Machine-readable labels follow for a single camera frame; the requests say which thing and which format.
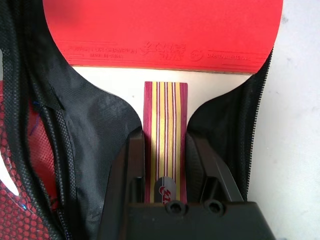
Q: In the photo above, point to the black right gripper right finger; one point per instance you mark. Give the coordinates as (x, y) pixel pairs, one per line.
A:
(210, 175)

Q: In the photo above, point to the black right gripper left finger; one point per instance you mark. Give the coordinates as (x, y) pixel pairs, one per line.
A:
(125, 175)

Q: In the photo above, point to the red and black paddle case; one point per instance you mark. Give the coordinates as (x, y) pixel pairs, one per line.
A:
(82, 140)

